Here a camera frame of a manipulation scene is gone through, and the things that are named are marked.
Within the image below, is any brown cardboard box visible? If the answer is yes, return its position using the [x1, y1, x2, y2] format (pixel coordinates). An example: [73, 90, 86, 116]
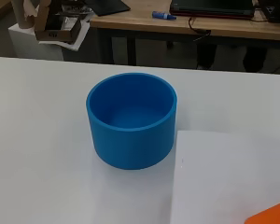
[34, 0, 82, 44]

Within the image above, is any cardboard tube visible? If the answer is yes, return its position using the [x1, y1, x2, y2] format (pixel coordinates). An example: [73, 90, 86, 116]
[10, 0, 38, 30]

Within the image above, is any black cable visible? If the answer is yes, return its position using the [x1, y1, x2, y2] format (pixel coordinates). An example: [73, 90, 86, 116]
[188, 17, 213, 42]

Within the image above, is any wooden desk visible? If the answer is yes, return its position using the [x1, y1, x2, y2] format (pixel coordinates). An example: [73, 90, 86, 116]
[89, 0, 280, 67]

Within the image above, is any blue marker pen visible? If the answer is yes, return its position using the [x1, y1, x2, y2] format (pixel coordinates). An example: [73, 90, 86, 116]
[151, 10, 177, 21]

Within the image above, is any blue round tub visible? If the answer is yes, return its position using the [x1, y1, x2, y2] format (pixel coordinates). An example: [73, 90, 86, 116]
[85, 72, 178, 171]

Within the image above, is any black flat tablet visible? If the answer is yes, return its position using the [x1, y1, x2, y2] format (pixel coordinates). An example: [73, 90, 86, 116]
[83, 0, 132, 17]

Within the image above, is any orange cube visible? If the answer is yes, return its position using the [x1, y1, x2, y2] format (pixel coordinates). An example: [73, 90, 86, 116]
[244, 199, 280, 224]

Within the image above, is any black laptop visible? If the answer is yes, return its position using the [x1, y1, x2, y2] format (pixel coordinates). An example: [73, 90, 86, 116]
[169, 0, 256, 21]

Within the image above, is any white flat box stand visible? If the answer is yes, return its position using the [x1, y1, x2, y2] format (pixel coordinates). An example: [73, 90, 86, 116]
[169, 130, 280, 224]

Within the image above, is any black bag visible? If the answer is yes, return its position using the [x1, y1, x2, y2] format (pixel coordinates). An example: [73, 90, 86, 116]
[259, 0, 280, 24]

